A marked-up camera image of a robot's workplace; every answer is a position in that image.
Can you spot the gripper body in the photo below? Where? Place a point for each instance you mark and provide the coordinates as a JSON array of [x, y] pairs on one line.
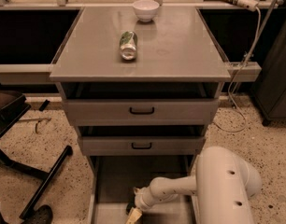
[[140, 201]]

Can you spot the green soda can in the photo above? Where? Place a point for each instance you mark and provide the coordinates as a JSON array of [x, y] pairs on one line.
[[128, 43]]

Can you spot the grey drawer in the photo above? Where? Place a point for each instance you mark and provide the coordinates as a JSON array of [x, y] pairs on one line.
[[116, 112], [121, 146], [117, 176]]

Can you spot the grey bottom drawer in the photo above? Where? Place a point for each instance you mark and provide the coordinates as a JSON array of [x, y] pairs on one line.
[[117, 176]]

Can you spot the black perforated shoe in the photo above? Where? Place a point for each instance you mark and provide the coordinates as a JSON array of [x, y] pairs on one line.
[[43, 215]]

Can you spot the white ceramic bowl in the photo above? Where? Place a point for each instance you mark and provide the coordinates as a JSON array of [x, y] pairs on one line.
[[145, 10]]

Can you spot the black middle drawer handle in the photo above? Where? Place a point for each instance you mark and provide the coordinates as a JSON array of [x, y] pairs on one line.
[[138, 146]]

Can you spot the grey drawer cabinet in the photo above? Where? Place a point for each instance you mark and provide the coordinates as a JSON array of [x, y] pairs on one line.
[[176, 59]]

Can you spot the black top drawer handle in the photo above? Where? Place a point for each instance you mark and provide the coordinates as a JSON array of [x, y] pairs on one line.
[[134, 111]]

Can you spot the yellow green sponge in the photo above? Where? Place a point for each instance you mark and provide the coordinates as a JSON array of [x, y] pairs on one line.
[[129, 207]]

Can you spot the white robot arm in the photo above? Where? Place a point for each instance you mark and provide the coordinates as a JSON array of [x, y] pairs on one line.
[[223, 183]]

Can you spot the dark cabinet at right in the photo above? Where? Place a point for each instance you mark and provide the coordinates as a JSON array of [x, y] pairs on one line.
[[269, 90]]

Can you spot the grey horizontal rail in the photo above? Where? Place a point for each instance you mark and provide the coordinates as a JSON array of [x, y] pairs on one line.
[[27, 74]]

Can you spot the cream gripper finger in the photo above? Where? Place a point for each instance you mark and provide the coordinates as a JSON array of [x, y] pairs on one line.
[[134, 215]]

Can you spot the grey middle drawer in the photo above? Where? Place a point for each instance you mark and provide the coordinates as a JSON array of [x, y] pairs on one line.
[[121, 146]]

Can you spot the black drawer handle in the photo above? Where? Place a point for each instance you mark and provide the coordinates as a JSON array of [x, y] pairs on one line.
[[134, 111], [138, 146]]

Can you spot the grey top drawer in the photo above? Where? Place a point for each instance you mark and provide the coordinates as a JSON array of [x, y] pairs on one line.
[[116, 112]]

